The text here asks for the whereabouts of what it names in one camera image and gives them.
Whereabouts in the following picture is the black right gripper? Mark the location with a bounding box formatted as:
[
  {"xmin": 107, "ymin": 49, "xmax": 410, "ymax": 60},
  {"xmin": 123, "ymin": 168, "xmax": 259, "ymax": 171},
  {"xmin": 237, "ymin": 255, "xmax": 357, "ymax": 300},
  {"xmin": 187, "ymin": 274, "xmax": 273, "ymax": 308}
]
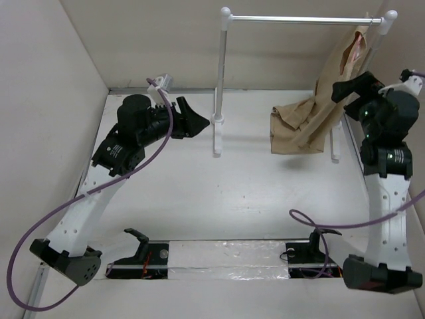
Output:
[{"xmin": 331, "ymin": 70, "xmax": 390, "ymax": 139}]

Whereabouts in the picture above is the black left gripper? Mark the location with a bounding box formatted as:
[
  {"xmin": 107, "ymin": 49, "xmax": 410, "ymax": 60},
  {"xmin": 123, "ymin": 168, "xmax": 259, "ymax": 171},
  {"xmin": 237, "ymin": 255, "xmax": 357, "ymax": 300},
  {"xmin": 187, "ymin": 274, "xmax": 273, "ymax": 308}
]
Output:
[{"xmin": 138, "ymin": 97, "xmax": 209, "ymax": 148}]

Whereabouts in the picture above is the pink clothes hanger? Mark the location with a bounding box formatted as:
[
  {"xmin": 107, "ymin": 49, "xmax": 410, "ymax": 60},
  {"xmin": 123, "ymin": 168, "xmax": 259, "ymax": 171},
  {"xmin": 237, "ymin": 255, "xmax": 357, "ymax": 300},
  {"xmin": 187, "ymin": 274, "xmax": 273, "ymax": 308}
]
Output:
[{"xmin": 349, "ymin": 22, "xmax": 372, "ymax": 62}]

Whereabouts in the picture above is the beige t shirt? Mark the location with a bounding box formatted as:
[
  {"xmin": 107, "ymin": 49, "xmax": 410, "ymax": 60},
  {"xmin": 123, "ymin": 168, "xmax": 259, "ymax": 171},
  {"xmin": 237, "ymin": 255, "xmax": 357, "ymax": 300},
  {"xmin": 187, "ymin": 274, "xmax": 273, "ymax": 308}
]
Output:
[{"xmin": 270, "ymin": 27, "xmax": 368, "ymax": 155}]

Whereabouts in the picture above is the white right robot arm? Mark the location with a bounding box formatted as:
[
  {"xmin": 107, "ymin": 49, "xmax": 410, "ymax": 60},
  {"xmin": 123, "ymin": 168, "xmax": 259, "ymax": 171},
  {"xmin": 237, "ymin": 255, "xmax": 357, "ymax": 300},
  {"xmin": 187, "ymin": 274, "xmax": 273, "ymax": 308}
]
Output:
[{"xmin": 331, "ymin": 69, "xmax": 424, "ymax": 294}]

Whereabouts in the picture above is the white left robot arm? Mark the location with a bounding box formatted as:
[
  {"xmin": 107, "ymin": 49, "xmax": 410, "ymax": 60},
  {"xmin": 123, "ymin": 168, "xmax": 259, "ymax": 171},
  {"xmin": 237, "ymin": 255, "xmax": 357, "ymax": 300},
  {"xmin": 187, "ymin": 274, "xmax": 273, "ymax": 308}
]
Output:
[{"xmin": 30, "ymin": 94, "xmax": 210, "ymax": 286}]

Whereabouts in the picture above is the white metal clothes rack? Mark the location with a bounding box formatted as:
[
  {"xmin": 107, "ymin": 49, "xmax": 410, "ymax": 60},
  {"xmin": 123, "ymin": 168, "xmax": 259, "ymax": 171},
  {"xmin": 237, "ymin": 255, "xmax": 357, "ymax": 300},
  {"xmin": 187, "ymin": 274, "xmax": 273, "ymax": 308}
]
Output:
[{"xmin": 212, "ymin": 7, "xmax": 398, "ymax": 157}]

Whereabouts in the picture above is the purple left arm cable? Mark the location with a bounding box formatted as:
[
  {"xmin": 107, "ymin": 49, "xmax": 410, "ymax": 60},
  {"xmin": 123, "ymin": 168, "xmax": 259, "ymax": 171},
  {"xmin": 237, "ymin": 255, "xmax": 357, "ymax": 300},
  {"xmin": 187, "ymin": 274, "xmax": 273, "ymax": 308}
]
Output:
[{"xmin": 6, "ymin": 78, "xmax": 175, "ymax": 312}]

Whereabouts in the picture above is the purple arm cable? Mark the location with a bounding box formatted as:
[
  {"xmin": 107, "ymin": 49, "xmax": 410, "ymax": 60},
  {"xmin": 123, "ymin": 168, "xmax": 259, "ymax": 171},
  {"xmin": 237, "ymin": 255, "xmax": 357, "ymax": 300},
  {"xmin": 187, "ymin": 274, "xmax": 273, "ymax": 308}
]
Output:
[
  {"xmin": 288, "ymin": 71, "xmax": 425, "ymax": 278},
  {"xmin": 6, "ymin": 78, "xmax": 175, "ymax": 312}
]

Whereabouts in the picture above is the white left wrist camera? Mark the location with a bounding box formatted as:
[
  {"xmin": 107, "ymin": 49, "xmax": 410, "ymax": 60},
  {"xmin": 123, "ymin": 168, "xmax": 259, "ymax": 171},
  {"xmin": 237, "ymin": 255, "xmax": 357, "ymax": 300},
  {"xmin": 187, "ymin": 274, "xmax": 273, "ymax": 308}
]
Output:
[{"xmin": 147, "ymin": 74, "xmax": 173, "ymax": 105}]

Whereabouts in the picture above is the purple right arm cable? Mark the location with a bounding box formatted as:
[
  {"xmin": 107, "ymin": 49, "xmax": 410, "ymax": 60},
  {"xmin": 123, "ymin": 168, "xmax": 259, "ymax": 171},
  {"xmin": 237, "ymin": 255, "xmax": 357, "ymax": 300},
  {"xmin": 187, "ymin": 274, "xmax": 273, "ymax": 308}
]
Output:
[{"xmin": 288, "ymin": 71, "xmax": 425, "ymax": 278}]

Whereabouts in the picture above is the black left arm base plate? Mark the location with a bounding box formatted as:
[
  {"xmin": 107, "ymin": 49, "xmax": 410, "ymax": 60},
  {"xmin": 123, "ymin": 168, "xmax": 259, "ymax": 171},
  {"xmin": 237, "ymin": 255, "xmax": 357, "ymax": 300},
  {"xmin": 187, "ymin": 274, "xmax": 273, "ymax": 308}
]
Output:
[{"xmin": 105, "ymin": 228, "xmax": 169, "ymax": 280}]

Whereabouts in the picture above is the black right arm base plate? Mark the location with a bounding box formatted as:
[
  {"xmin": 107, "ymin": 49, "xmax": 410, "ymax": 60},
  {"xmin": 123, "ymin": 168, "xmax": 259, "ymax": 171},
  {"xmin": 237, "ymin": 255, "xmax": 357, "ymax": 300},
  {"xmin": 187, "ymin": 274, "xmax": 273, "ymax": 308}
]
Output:
[{"xmin": 280, "ymin": 229, "xmax": 343, "ymax": 279}]

